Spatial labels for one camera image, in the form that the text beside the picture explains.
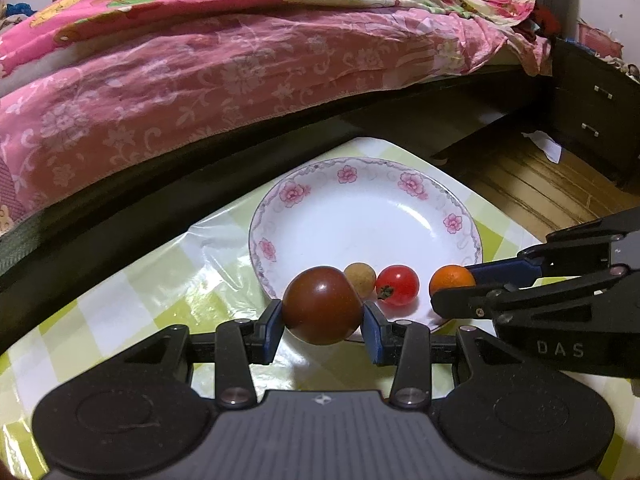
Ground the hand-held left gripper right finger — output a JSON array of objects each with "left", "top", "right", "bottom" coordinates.
[{"left": 362, "top": 302, "right": 531, "bottom": 408}]

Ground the red cloth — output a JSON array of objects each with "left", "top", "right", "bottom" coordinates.
[{"left": 529, "top": 2, "right": 564, "bottom": 37}]

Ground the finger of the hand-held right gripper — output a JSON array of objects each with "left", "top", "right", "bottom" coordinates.
[
  {"left": 468, "top": 208, "right": 640, "bottom": 288},
  {"left": 430, "top": 265, "right": 629, "bottom": 323}
]

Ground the white floral rim plate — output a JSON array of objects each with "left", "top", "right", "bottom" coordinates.
[{"left": 248, "top": 157, "right": 484, "bottom": 333}]

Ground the red cherry tomato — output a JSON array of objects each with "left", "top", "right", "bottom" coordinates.
[{"left": 376, "top": 265, "right": 420, "bottom": 307}]

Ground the dark red tomato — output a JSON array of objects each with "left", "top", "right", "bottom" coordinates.
[{"left": 282, "top": 266, "right": 364, "bottom": 346}]

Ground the dark bed frame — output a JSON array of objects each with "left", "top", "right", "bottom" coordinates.
[{"left": 0, "top": 67, "right": 556, "bottom": 306}]

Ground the tan longan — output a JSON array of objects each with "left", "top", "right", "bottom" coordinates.
[{"left": 344, "top": 262, "right": 377, "bottom": 297}]

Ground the pink floral bed sheet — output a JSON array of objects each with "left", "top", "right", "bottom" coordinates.
[{"left": 0, "top": 10, "right": 551, "bottom": 226}]

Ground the small orange mandarin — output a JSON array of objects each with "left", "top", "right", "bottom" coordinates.
[{"left": 429, "top": 265, "right": 477, "bottom": 299}]

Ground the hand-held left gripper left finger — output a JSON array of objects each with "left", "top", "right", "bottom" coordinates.
[{"left": 122, "top": 299, "right": 285, "bottom": 408}]

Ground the dark wooden nightstand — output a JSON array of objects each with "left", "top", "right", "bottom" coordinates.
[{"left": 550, "top": 37, "right": 640, "bottom": 191}]

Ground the white paper scrap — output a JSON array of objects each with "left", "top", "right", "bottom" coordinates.
[{"left": 521, "top": 130, "right": 565, "bottom": 164}]

